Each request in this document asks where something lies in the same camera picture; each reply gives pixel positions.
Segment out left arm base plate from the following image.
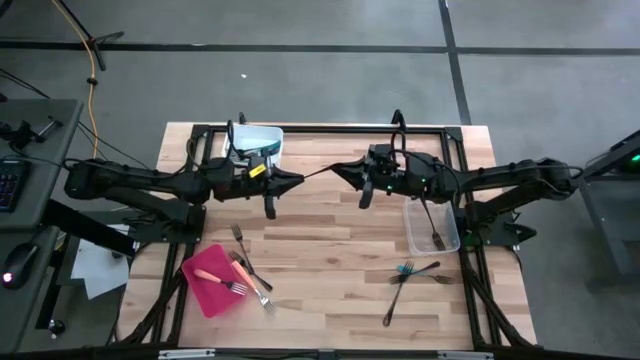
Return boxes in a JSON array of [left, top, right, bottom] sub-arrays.
[[122, 202, 207, 246]]

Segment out clear plastic container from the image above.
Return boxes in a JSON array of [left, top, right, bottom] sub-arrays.
[[402, 198, 462, 257]]

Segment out white paper sheets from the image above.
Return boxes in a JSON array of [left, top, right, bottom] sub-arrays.
[[69, 223, 132, 301]]

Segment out dark metal fork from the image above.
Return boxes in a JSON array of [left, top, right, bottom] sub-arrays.
[[228, 249, 275, 293], [301, 164, 337, 180], [419, 197, 448, 252], [381, 258, 416, 328], [388, 260, 443, 286], [229, 223, 254, 274]]

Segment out black diagonal beam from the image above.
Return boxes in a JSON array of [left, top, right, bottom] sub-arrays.
[[41, 198, 140, 257]]

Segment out black aluminium frame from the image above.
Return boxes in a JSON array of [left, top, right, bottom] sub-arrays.
[[119, 121, 539, 351]]

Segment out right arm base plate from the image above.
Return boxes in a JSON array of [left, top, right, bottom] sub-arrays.
[[462, 222, 539, 250]]

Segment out silver metal bracket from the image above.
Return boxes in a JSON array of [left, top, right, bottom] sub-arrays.
[[157, 348, 217, 360], [436, 350, 495, 360]]

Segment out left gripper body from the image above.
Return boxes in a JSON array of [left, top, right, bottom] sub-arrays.
[[224, 157, 269, 201]]

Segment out yellow cable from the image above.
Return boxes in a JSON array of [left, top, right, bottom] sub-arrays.
[[49, 0, 101, 169]]

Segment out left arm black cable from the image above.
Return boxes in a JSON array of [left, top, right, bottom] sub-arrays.
[[187, 118, 239, 174]]

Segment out black tripod stand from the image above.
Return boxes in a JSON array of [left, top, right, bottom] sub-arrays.
[[49, 0, 126, 72]]

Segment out black keyboard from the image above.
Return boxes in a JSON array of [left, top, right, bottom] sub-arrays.
[[0, 158, 30, 214]]

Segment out black computer with green light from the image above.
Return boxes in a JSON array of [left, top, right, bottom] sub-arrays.
[[613, 130, 640, 176]]

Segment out grey desk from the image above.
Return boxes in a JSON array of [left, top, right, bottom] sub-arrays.
[[0, 98, 85, 354]]

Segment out pinkish red plastic tray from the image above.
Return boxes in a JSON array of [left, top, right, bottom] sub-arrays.
[[180, 243, 247, 320]]

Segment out black computer mouse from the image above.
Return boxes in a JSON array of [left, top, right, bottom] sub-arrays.
[[1, 241, 40, 291]]

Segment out orange-handled fork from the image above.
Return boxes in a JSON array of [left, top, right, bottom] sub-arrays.
[[229, 258, 277, 317], [192, 268, 250, 296]]

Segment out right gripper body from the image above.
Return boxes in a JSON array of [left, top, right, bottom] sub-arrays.
[[377, 157, 414, 196]]

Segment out black desk clamp device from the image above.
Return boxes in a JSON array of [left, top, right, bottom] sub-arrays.
[[0, 115, 65, 151]]

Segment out dark metal stand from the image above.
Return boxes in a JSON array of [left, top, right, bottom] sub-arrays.
[[578, 128, 640, 291]]

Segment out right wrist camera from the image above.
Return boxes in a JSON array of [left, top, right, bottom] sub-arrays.
[[372, 143, 397, 164]]

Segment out white plastic bin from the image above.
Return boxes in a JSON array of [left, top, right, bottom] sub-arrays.
[[222, 123, 285, 171]]

